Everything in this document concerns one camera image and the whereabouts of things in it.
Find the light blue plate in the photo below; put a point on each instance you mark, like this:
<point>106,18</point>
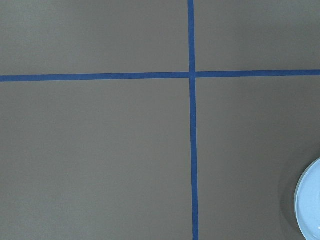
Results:
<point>307,202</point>

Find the brown paper table cover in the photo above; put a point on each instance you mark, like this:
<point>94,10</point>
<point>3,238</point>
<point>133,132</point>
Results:
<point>146,119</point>

